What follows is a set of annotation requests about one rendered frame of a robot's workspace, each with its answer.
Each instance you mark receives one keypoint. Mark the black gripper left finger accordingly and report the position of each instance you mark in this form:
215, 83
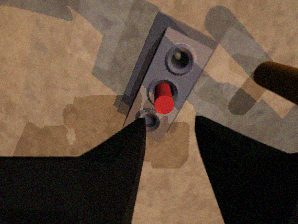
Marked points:
98, 187

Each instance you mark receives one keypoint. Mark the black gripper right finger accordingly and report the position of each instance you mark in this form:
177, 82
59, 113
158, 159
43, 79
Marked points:
253, 183

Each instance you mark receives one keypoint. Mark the black cylinder with orange top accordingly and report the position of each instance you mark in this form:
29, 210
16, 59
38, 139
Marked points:
278, 78

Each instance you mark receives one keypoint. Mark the red peg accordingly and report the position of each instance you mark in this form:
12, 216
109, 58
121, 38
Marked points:
163, 100

